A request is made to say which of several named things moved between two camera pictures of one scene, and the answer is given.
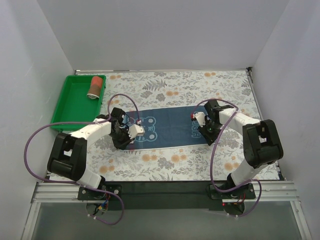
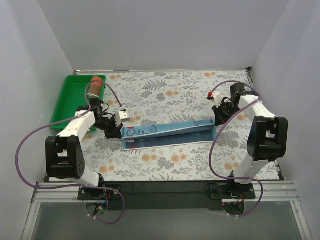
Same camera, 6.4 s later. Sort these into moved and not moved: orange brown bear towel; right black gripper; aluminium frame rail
Moved: right black gripper
Not moved: aluminium frame rail; orange brown bear towel
